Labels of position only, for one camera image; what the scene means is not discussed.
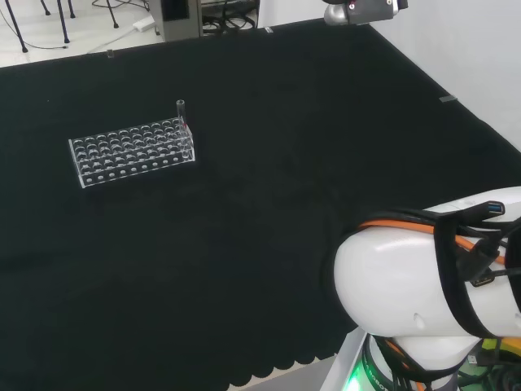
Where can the clear glass test tube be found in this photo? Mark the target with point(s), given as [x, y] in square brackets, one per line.
[180, 112]

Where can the clear plastic test tube rack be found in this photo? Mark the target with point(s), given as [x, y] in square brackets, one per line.
[134, 143]

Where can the black bench cloth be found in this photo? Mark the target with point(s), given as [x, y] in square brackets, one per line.
[244, 228]

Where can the grey metal cabinet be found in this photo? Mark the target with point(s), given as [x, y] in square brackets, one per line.
[179, 25]

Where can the white power strip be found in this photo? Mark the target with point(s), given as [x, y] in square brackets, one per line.
[143, 23]

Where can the dark tripod legs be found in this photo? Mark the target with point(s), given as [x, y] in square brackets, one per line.
[62, 24]
[114, 18]

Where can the pale metal base plate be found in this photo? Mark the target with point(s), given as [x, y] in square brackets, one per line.
[346, 362]

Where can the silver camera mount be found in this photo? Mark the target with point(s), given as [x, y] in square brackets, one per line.
[366, 12]

